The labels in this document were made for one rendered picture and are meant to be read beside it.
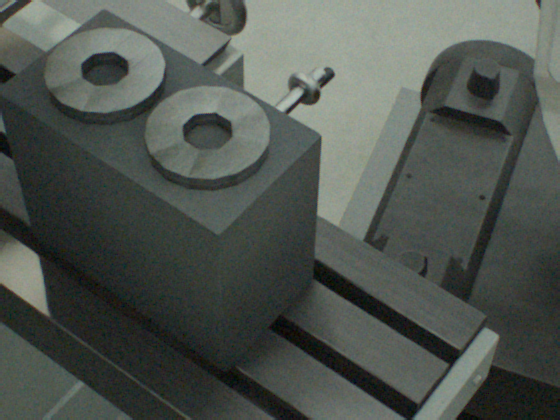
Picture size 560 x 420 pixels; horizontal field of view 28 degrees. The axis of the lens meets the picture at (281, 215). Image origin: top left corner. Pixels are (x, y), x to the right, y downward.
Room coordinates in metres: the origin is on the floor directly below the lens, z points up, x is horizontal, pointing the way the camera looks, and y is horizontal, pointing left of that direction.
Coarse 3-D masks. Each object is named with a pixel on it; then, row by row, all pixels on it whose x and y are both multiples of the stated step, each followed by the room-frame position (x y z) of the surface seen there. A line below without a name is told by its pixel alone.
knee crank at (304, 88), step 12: (300, 72) 1.20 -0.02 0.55; (312, 72) 1.22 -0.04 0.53; (324, 72) 1.23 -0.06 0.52; (288, 84) 1.20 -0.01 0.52; (300, 84) 1.19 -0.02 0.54; (312, 84) 1.18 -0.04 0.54; (324, 84) 1.22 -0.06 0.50; (288, 96) 1.17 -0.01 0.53; (300, 96) 1.17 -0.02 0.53; (312, 96) 1.17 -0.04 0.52; (288, 108) 1.15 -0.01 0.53
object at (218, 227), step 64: (64, 64) 0.61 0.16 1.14; (128, 64) 0.61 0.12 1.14; (192, 64) 0.62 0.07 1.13; (64, 128) 0.55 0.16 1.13; (128, 128) 0.55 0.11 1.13; (192, 128) 0.55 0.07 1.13; (256, 128) 0.55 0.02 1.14; (64, 192) 0.55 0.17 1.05; (128, 192) 0.51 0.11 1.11; (192, 192) 0.50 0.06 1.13; (256, 192) 0.50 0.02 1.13; (64, 256) 0.57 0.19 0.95; (128, 256) 0.52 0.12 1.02; (192, 256) 0.47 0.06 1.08; (256, 256) 0.49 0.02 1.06; (192, 320) 0.48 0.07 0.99; (256, 320) 0.49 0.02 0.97
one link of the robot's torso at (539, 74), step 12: (552, 0) 0.84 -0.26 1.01; (540, 12) 0.84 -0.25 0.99; (552, 12) 0.84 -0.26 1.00; (540, 24) 0.84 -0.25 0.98; (552, 24) 0.83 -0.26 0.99; (540, 36) 0.84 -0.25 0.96; (552, 36) 0.83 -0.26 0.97; (540, 48) 0.84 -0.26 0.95; (552, 48) 0.82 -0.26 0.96; (540, 60) 0.84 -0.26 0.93; (552, 60) 0.82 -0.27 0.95; (540, 72) 0.83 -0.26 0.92; (552, 72) 0.82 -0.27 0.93; (540, 84) 0.84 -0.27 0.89; (552, 84) 0.84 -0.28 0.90; (540, 96) 0.86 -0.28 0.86; (552, 96) 0.85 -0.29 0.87; (552, 108) 0.86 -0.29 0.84; (552, 120) 0.86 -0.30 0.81; (552, 132) 0.86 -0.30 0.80; (552, 144) 0.86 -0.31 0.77
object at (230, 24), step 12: (192, 0) 1.27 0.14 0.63; (204, 0) 1.24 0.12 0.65; (216, 0) 1.24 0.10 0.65; (228, 0) 1.22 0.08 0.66; (240, 0) 1.22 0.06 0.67; (192, 12) 1.21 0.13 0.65; (204, 12) 1.22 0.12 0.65; (216, 12) 1.24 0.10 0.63; (228, 12) 1.23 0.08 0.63; (240, 12) 1.21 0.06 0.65; (216, 24) 1.24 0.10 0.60; (228, 24) 1.23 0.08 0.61; (240, 24) 1.21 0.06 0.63
